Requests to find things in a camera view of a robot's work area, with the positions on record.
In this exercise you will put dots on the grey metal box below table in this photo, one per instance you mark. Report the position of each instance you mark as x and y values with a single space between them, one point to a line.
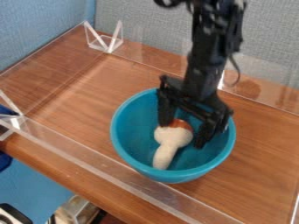
76 211

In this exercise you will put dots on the white and orange toy mushroom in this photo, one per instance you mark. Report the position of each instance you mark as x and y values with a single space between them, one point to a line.
173 137

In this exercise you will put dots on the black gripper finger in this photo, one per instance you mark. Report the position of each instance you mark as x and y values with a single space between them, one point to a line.
214 124
166 110

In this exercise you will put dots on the clear acrylic barrier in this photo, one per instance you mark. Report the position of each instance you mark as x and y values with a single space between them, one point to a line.
104 181
257 89

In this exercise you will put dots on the clear acrylic left bracket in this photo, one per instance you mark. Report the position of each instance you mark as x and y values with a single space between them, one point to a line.
12 122

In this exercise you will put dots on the blue object at left edge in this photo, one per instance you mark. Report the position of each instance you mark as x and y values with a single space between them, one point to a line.
6 160

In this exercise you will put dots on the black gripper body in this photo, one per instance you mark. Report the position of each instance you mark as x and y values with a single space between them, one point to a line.
195 93

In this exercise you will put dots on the clear acrylic front barrier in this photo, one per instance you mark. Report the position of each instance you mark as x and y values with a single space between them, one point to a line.
104 181

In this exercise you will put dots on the black and white device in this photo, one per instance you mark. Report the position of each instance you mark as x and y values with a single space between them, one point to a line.
12 216

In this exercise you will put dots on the clear acrylic corner bracket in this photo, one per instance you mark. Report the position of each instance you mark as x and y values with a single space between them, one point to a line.
103 42

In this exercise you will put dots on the blue plastic bowl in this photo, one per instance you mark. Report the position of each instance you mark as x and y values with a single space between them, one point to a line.
131 132

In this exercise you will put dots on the clear acrylic back barrier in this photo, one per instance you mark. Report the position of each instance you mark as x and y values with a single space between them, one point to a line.
257 89

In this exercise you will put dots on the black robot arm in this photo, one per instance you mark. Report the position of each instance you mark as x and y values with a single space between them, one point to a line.
217 39

